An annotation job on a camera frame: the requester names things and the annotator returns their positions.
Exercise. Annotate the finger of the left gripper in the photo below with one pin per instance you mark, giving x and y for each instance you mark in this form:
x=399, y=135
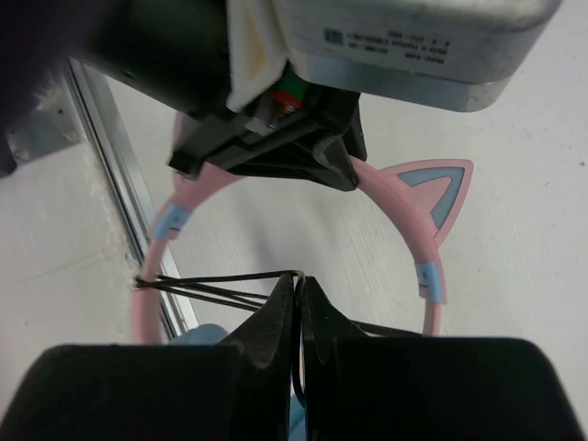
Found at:
x=326, y=162

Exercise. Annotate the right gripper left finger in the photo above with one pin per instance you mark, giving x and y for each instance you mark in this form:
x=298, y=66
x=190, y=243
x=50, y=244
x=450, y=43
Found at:
x=261, y=398

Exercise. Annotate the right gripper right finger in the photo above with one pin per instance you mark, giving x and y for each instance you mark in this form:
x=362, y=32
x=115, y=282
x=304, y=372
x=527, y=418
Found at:
x=322, y=325

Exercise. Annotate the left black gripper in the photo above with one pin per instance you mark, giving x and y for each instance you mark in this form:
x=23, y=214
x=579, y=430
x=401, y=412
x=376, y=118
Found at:
x=178, y=52

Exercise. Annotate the pink blue cat-ear headphones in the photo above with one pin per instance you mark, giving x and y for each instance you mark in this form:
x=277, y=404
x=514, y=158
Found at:
x=422, y=199

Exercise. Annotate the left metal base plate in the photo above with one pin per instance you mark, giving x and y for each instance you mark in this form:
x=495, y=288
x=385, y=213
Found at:
x=51, y=126

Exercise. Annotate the aluminium table rail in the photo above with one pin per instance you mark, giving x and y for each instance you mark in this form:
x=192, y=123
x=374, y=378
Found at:
x=105, y=130

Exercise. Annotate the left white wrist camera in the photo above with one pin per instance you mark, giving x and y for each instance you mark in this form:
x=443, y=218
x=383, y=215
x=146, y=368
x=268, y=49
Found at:
x=454, y=55

